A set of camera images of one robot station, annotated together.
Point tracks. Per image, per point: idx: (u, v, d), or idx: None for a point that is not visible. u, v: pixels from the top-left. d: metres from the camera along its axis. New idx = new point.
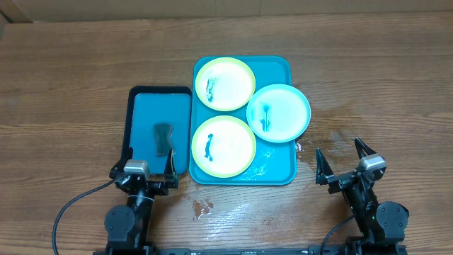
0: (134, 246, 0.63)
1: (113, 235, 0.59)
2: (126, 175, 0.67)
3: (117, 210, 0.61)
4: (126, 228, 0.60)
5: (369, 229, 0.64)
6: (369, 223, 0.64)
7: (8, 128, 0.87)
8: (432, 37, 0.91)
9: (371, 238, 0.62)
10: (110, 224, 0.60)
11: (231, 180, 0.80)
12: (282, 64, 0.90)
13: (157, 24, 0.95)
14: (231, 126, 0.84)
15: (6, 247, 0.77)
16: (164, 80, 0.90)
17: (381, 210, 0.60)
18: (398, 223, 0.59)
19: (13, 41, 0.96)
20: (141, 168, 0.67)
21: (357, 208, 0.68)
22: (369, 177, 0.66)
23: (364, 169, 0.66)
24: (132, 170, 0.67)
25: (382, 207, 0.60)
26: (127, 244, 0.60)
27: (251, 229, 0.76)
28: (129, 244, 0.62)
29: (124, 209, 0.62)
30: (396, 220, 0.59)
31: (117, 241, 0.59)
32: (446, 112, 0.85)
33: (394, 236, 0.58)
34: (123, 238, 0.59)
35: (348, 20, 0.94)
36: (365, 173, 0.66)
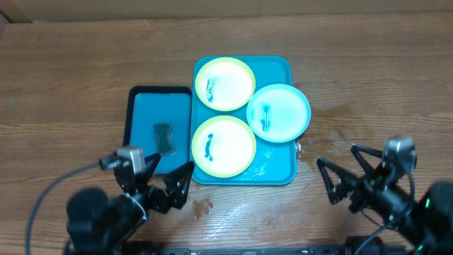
0: (88, 247, 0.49)
1: (76, 222, 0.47)
2: (114, 159, 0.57)
3: (88, 191, 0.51)
4: (93, 210, 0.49)
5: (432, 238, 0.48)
6: (437, 216, 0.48)
7: (8, 128, 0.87)
8: (432, 37, 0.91)
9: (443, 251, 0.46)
10: (73, 208, 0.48)
11: (231, 180, 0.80)
12: (282, 64, 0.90)
13: (157, 24, 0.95)
14: (232, 126, 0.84)
15: (6, 247, 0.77)
16: (165, 80, 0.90)
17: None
18: None
19: (13, 41, 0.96)
20: (131, 154, 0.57)
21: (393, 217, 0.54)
22: (408, 158, 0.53)
23: (395, 153, 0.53)
24: (122, 153, 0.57)
25: (437, 187, 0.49)
26: (90, 235, 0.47)
27: (251, 229, 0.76)
28: (89, 241, 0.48)
29: (97, 194, 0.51)
30: None
31: (76, 228, 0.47)
32: (446, 112, 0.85)
33: None
34: (86, 225, 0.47)
35: (348, 20, 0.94)
36: (400, 154, 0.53)
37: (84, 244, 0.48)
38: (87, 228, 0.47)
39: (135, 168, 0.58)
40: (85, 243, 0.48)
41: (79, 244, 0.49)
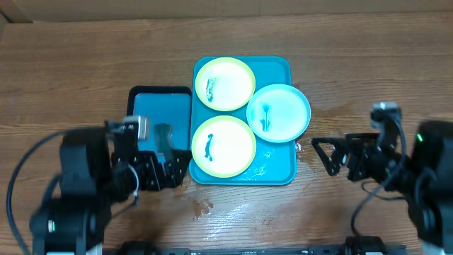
0: (78, 174, 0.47)
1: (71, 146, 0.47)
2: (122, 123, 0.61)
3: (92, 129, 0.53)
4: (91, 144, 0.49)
5: (427, 169, 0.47)
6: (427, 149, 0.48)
7: (8, 128, 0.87)
8: (432, 37, 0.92)
9: (442, 180, 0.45)
10: (72, 137, 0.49)
11: (231, 180, 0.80)
12: (282, 64, 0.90)
13: (157, 24, 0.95)
14: (232, 126, 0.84)
15: (6, 247, 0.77)
16: (165, 80, 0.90)
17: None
18: None
19: (13, 40, 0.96)
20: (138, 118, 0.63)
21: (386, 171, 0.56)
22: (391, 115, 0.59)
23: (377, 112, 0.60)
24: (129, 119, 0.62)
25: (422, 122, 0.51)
26: (85, 158, 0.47)
27: (251, 229, 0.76)
28: (80, 166, 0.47)
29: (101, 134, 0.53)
30: None
31: (71, 149, 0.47)
32: (446, 112, 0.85)
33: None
34: (82, 149, 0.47)
35: (348, 20, 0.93)
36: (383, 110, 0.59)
37: (76, 170, 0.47)
38: (81, 150, 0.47)
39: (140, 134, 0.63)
40: (76, 169, 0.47)
41: (69, 172, 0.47)
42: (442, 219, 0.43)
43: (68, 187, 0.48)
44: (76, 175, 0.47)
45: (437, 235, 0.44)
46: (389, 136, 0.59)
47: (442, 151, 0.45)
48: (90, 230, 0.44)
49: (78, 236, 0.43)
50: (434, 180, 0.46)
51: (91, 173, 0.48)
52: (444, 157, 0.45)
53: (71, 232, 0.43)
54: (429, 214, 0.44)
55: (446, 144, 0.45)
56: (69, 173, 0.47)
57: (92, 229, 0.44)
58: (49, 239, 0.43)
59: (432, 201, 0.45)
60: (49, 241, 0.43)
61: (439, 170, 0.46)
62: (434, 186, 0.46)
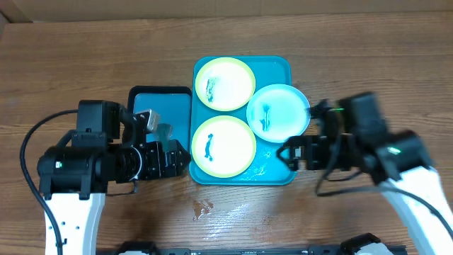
0: (91, 128, 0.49)
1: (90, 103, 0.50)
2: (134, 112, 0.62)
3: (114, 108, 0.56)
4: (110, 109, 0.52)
5: (352, 126, 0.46)
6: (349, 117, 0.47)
7: (8, 128, 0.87)
8: (432, 37, 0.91)
9: (368, 127, 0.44)
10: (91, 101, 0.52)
11: (231, 180, 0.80)
12: (282, 64, 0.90)
13: (157, 24, 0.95)
14: (231, 126, 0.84)
15: (6, 247, 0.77)
16: (165, 80, 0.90)
17: (362, 95, 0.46)
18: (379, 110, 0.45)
19: (13, 40, 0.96)
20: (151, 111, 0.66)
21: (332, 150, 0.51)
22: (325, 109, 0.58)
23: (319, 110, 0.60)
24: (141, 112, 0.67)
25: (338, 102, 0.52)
26: (100, 115, 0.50)
27: (251, 229, 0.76)
28: (93, 121, 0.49)
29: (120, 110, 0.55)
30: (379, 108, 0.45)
31: (88, 105, 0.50)
32: (446, 112, 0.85)
33: (369, 104, 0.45)
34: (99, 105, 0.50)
35: (348, 20, 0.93)
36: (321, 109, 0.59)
37: (89, 125, 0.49)
38: (99, 107, 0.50)
39: (149, 126, 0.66)
40: (90, 124, 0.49)
41: (83, 126, 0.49)
42: (381, 156, 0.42)
43: (78, 141, 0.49)
44: (88, 129, 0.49)
45: (381, 172, 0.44)
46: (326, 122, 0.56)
47: (354, 108, 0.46)
48: (95, 173, 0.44)
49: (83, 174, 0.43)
50: (363, 132, 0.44)
51: (104, 130, 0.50)
52: (359, 112, 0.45)
53: (78, 170, 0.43)
54: (369, 159, 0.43)
55: (356, 101, 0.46)
56: (82, 128, 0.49)
57: (97, 172, 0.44)
58: (56, 177, 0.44)
59: (367, 146, 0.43)
60: (54, 180, 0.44)
61: (359, 122, 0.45)
62: (364, 137, 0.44)
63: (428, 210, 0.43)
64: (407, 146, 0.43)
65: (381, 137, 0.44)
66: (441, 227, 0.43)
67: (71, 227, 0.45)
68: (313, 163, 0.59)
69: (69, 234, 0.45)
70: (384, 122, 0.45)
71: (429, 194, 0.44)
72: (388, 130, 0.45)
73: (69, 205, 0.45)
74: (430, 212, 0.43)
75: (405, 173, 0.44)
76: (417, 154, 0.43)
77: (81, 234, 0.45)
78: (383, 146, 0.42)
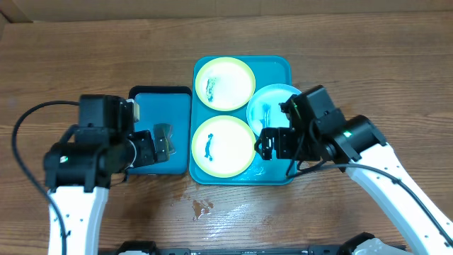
0: (93, 124, 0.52)
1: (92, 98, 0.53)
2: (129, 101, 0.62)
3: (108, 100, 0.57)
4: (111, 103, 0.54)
5: (309, 120, 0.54)
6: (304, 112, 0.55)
7: (8, 128, 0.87)
8: (432, 37, 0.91)
9: (323, 119, 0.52)
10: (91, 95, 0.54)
11: (231, 180, 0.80)
12: (282, 64, 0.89)
13: (157, 24, 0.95)
14: (231, 126, 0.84)
15: (6, 247, 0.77)
16: (165, 80, 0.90)
17: (313, 91, 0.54)
18: (329, 105, 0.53)
19: (13, 40, 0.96)
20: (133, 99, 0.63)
21: (299, 142, 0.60)
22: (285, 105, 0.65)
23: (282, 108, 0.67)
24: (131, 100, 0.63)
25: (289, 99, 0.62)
26: (100, 109, 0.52)
27: (251, 229, 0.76)
28: (95, 116, 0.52)
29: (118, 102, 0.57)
30: (328, 104, 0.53)
31: (88, 101, 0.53)
32: (446, 112, 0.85)
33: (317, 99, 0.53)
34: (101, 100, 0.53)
35: (348, 20, 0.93)
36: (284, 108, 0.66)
37: (91, 120, 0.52)
38: (99, 103, 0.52)
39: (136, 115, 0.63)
40: (90, 119, 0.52)
41: (85, 122, 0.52)
42: (338, 142, 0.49)
43: (81, 135, 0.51)
44: (90, 124, 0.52)
45: (341, 156, 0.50)
46: (291, 117, 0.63)
47: (308, 103, 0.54)
48: (98, 168, 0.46)
49: (88, 169, 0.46)
50: (319, 123, 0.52)
51: (104, 124, 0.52)
52: (312, 107, 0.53)
53: (83, 164, 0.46)
54: (330, 146, 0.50)
55: (308, 98, 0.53)
56: (84, 123, 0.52)
57: (101, 167, 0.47)
58: (62, 171, 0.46)
59: (325, 137, 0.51)
60: (60, 175, 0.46)
61: (316, 114, 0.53)
62: (321, 128, 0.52)
63: (389, 180, 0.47)
64: (360, 128, 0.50)
65: (333, 127, 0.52)
66: (405, 194, 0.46)
67: (75, 219, 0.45)
68: (283, 153, 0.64)
69: (73, 224, 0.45)
70: (337, 111, 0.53)
71: (387, 165, 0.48)
72: (342, 117, 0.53)
73: (73, 197, 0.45)
74: (393, 183, 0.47)
75: (365, 151, 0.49)
76: (370, 132, 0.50)
77: (85, 226, 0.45)
78: (338, 134, 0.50)
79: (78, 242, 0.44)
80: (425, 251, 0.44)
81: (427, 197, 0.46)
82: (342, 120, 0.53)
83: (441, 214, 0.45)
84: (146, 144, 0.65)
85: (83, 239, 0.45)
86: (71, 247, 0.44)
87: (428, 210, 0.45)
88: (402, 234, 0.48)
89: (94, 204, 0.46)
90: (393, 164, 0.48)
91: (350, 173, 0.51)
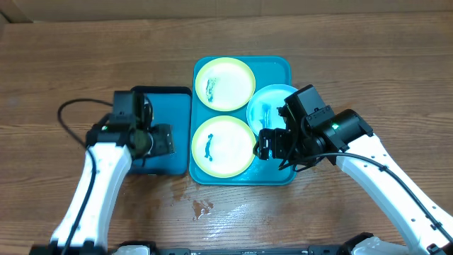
0: (124, 112, 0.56)
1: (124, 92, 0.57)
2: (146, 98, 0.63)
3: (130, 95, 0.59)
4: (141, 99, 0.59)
5: (301, 118, 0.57)
6: (296, 111, 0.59)
7: (8, 128, 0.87)
8: (432, 37, 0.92)
9: (313, 115, 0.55)
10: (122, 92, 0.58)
11: (231, 180, 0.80)
12: (282, 64, 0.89)
13: (157, 24, 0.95)
14: (231, 126, 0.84)
15: (6, 247, 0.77)
16: (165, 80, 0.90)
17: (303, 91, 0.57)
18: (318, 104, 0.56)
19: (13, 40, 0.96)
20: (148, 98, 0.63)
21: (294, 141, 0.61)
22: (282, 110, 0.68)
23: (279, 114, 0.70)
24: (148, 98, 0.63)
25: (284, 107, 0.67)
26: (132, 101, 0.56)
27: (251, 229, 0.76)
28: (126, 105, 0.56)
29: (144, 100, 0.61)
30: (316, 103, 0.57)
31: (122, 93, 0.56)
32: (446, 112, 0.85)
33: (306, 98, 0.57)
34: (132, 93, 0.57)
35: (348, 20, 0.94)
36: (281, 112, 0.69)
37: (122, 109, 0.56)
38: (131, 95, 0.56)
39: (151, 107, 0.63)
40: (122, 108, 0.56)
41: (117, 110, 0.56)
42: (327, 134, 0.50)
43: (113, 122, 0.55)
44: (121, 112, 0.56)
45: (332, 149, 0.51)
46: (288, 120, 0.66)
47: (298, 102, 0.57)
48: (129, 142, 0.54)
49: (121, 142, 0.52)
50: (311, 119, 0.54)
51: (134, 114, 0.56)
52: (301, 104, 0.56)
53: (117, 139, 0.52)
54: (320, 140, 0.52)
55: (298, 96, 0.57)
56: (116, 112, 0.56)
57: (131, 142, 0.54)
58: (99, 140, 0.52)
59: (316, 131, 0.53)
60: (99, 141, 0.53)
61: (306, 111, 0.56)
62: (311, 123, 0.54)
63: (376, 167, 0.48)
64: (347, 122, 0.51)
65: (324, 121, 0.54)
66: (391, 180, 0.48)
67: (105, 164, 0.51)
68: (279, 153, 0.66)
69: (102, 168, 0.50)
70: (328, 108, 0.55)
71: (374, 153, 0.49)
72: (332, 114, 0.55)
73: (107, 150, 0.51)
74: (379, 170, 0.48)
75: (352, 142, 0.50)
76: (357, 126, 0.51)
77: (112, 173, 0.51)
78: (327, 127, 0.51)
79: (104, 183, 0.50)
80: (413, 234, 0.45)
81: (413, 183, 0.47)
82: (331, 115, 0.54)
83: (427, 199, 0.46)
84: (161, 137, 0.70)
85: (109, 183, 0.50)
86: (98, 186, 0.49)
87: (415, 195, 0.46)
88: (391, 221, 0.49)
89: (121, 159, 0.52)
90: (380, 152, 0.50)
91: (340, 163, 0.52)
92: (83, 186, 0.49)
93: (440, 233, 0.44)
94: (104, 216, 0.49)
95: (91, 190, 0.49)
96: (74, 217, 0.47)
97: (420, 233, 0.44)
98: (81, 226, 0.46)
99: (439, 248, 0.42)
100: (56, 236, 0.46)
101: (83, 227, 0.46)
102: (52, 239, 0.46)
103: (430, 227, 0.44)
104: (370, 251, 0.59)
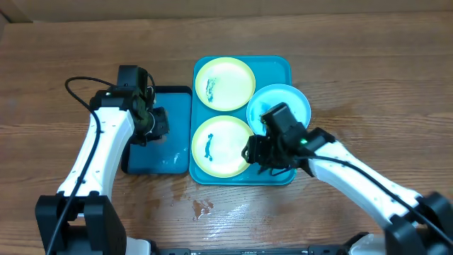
0: (128, 83, 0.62)
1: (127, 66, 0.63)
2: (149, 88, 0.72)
3: None
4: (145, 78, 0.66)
5: (277, 135, 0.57)
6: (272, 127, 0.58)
7: (8, 128, 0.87)
8: (432, 37, 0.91)
9: (287, 133, 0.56)
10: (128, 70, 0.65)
11: (231, 180, 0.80)
12: (282, 64, 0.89)
13: (157, 24, 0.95)
14: (231, 126, 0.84)
15: (6, 247, 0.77)
16: (165, 80, 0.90)
17: (277, 109, 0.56)
18: (291, 120, 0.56)
19: (13, 40, 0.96)
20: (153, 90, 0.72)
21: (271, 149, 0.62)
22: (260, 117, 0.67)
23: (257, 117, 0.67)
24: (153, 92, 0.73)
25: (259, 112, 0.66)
26: (136, 74, 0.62)
27: (251, 229, 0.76)
28: (130, 78, 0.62)
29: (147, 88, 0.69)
30: (289, 120, 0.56)
31: (127, 68, 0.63)
32: (446, 112, 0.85)
33: (282, 115, 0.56)
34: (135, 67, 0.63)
35: (348, 20, 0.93)
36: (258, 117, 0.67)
37: (126, 81, 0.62)
38: (135, 70, 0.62)
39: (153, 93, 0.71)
40: (127, 81, 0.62)
41: (122, 82, 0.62)
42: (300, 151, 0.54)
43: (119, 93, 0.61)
44: (125, 84, 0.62)
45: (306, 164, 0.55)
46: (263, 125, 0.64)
47: (274, 120, 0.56)
48: (132, 108, 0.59)
49: (124, 105, 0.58)
50: (285, 137, 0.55)
51: (138, 86, 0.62)
52: (277, 123, 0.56)
53: (120, 103, 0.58)
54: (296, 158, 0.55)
55: (274, 115, 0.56)
56: (121, 84, 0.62)
57: (134, 108, 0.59)
58: (103, 104, 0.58)
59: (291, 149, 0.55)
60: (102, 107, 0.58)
61: (282, 129, 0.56)
62: (287, 142, 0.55)
63: (340, 164, 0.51)
64: (316, 139, 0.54)
65: (298, 139, 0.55)
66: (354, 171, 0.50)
67: (109, 126, 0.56)
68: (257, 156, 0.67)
69: (107, 129, 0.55)
70: (299, 124, 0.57)
71: (337, 154, 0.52)
72: (303, 129, 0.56)
73: (111, 110, 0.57)
74: (342, 166, 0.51)
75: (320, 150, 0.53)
76: (325, 139, 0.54)
77: (116, 134, 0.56)
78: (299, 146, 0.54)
79: (109, 136, 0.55)
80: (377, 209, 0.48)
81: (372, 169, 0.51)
82: (304, 131, 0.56)
83: (384, 178, 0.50)
84: (162, 118, 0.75)
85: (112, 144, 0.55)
86: (103, 143, 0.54)
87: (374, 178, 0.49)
88: (359, 205, 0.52)
89: (124, 122, 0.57)
90: (342, 152, 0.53)
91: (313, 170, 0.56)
92: (88, 146, 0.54)
93: (398, 203, 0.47)
94: (107, 172, 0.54)
95: (95, 149, 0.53)
96: (79, 173, 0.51)
97: (382, 207, 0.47)
98: (85, 180, 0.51)
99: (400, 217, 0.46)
100: (62, 190, 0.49)
101: (88, 180, 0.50)
102: (59, 191, 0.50)
103: (390, 201, 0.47)
104: (364, 248, 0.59)
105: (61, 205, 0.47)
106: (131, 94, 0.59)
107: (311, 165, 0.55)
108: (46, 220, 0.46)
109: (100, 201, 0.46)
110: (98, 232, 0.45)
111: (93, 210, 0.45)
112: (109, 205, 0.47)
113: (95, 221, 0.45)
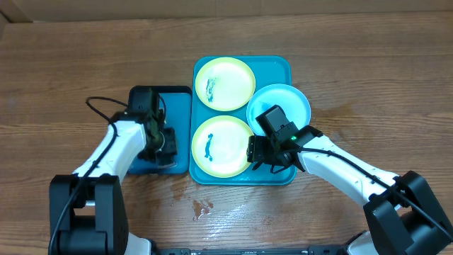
0: (142, 106, 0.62)
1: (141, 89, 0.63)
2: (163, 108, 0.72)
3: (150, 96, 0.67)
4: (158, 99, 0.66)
5: (270, 134, 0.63)
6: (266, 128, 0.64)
7: (8, 128, 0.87)
8: (432, 37, 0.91)
9: (280, 132, 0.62)
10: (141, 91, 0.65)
11: (231, 180, 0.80)
12: (282, 64, 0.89)
13: (157, 24, 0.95)
14: (232, 127, 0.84)
15: (6, 247, 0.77)
16: (165, 80, 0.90)
17: (269, 110, 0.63)
18: (283, 122, 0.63)
19: (13, 40, 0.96)
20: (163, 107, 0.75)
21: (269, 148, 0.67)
22: None
23: None
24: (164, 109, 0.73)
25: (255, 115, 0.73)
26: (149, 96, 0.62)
27: (251, 229, 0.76)
28: (144, 100, 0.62)
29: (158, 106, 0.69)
30: (282, 121, 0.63)
31: (141, 90, 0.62)
32: (446, 112, 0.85)
33: (273, 117, 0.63)
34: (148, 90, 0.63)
35: (349, 20, 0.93)
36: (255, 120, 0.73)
37: (140, 103, 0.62)
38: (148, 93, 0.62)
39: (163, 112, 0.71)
40: (141, 103, 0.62)
41: (135, 105, 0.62)
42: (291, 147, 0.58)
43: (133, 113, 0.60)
44: (139, 107, 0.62)
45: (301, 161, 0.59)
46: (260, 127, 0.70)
47: (267, 121, 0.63)
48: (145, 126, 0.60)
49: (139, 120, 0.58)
50: (278, 134, 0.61)
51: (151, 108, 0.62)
52: (270, 122, 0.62)
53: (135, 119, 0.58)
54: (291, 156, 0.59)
55: (267, 116, 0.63)
56: (135, 106, 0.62)
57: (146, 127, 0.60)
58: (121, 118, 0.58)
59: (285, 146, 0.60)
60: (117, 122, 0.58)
61: (274, 128, 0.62)
62: (279, 139, 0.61)
63: (325, 154, 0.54)
64: (306, 136, 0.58)
65: (291, 137, 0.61)
66: (338, 159, 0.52)
67: (125, 132, 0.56)
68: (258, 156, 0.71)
69: (123, 134, 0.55)
70: (291, 124, 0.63)
71: (323, 145, 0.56)
72: (295, 128, 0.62)
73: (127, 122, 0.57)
74: (328, 156, 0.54)
75: (306, 144, 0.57)
76: (312, 134, 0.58)
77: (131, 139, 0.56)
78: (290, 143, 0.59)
79: (124, 140, 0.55)
80: (358, 192, 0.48)
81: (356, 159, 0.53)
82: (294, 130, 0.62)
83: (367, 163, 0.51)
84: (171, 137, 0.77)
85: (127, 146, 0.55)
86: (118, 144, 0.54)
87: (354, 163, 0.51)
88: (347, 194, 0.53)
89: (138, 132, 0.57)
90: (327, 144, 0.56)
91: (306, 166, 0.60)
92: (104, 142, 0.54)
93: (377, 185, 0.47)
94: (119, 166, 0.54)
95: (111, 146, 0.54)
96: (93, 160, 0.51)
97: (362, 188, 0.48)
98: (100, 166, 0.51)
99: (378, 195, 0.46)
100: (77, 171, 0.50)
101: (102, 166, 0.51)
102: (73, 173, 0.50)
103: (369, 183, 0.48)
104: (360, 241, 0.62)
105: (73, 186, 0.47)
106: (146, 115, 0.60)
107: (301, 159, 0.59)
108: (56, 200, 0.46)
109: (111, 181, 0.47)
110: (105, 215, 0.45)
111: (105, 189, 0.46)
112: (119, 188, 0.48)
113: (105, 200, 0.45)
